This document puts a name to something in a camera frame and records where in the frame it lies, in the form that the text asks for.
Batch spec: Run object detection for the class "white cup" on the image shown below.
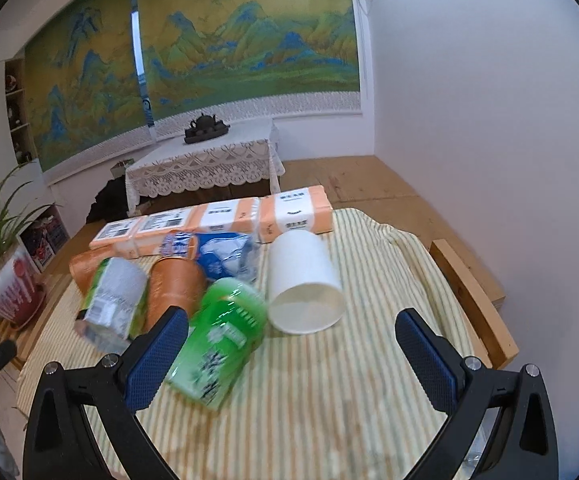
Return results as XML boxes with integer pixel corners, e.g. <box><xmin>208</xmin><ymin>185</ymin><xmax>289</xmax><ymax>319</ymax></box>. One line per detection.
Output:
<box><xmin>267</xmin><ymin>230</ymin><xmax>346</xmax><ymax>335</ymax></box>

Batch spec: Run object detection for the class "lying orange patterned cup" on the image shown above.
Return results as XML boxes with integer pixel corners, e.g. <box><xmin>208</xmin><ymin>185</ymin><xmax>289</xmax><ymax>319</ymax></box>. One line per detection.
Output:
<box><xmin>69</xmin><ymin>246</ymin><xmax>116</xmax><ymax>296</ymax></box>

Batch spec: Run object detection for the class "upright orange patterned cup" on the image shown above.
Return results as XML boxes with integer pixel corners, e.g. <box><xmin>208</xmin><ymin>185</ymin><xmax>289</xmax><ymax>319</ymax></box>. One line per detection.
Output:
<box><xmin>143</xmin><ymin>257</ymin><xmax>207</xmax><ymax>333</ymax></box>

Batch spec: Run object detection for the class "wooden slat stand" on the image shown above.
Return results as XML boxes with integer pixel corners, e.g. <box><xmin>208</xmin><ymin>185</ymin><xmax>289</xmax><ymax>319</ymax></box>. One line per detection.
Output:
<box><xmin>0</xmin><ymin>274</ymin><xmax>73</xmax><ymax>370</ymax></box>

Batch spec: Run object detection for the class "red green snack canister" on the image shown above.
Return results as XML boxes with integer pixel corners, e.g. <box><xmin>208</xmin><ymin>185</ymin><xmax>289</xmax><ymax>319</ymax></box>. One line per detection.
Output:
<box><xmin>74</xmin><ymin>257</ymin><xmax>148</xmax><ymax>354</ymax></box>

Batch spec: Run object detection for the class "striped yellow tablecloth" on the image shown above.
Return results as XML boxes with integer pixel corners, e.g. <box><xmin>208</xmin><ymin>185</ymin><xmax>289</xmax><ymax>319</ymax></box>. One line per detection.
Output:
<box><xmin>15</xmin><ymin>207</ymin><xmax>479</xmax><ymax>480</ymax></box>

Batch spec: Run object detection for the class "green plastic bottle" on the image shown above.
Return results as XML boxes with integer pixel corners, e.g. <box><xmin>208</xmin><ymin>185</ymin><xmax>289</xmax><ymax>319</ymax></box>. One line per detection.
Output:
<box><xmin>166</xmin><ymin>278</ymin><xmax>267</xmax><ymax>411</ymax></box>

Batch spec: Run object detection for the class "black bag on floor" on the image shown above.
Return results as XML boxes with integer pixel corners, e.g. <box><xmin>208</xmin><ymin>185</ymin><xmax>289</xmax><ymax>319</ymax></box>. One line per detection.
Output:
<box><xmin>86</xmin><ymin>176</ymin><xmax>128</xmax><ymax>223</ymax></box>

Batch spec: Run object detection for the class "blue white snack bag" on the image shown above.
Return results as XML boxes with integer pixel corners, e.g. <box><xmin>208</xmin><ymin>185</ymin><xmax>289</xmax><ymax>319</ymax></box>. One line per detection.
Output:
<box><xmin>160</xmin><ymin>231</ymin><xmax>259</xmax><ymax>283</ymax></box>

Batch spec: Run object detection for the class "black tea set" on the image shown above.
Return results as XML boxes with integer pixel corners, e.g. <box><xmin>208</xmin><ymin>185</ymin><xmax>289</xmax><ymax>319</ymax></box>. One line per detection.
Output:
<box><xmin>184</xmin><ymin>114</ymin><xmax>230</xmax><ymax>144</ymax></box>

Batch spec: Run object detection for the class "orange tissue pack row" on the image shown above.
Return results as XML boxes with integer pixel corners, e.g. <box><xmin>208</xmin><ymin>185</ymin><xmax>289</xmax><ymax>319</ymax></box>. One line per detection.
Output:
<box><xmin>89</xmin><ymin>185</ymin><xmax>333</xmax><ymax>259</ymax></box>

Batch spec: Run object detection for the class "lace tablecloth side table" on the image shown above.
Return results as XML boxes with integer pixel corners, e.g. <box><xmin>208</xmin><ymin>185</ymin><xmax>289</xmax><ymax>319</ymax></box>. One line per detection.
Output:
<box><xmin>126</xmin><ymin>118</ymin><xmax>285</xmax><ymax>214</ymax></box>

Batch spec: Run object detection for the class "landscape painting blind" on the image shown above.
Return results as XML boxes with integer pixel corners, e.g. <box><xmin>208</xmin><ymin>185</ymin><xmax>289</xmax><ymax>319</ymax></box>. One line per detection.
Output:
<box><xmin>24</xmin><ymin>0</ymin><xmax>361</xmax><ymax>174</ymax></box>

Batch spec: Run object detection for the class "wooden wall shelf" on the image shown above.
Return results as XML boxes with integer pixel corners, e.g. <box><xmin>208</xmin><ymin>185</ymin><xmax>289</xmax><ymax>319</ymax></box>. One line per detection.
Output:
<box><xmin>4</xmin><ymin>58</ymin><xmax>38</xmax><ymax>165</ymax></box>

